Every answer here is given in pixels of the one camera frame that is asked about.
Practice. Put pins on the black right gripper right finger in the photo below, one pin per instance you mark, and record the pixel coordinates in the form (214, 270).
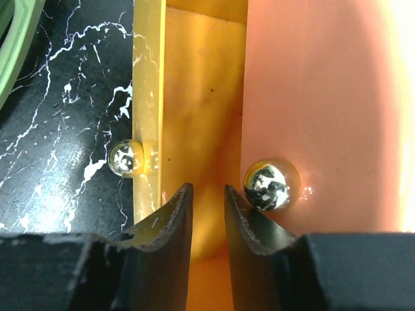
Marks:
(271, 269)

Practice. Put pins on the green hard-shell suitcase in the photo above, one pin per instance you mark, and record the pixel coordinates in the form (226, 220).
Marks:
(19, 19)

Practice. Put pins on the white orange drawer cabinet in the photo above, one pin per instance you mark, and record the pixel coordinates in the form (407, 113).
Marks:
(305, 107)

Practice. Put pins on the black marble pattern mat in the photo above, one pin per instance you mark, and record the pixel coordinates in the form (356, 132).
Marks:
(70, 104)

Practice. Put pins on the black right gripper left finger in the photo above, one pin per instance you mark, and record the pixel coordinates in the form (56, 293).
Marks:
(148, 270)

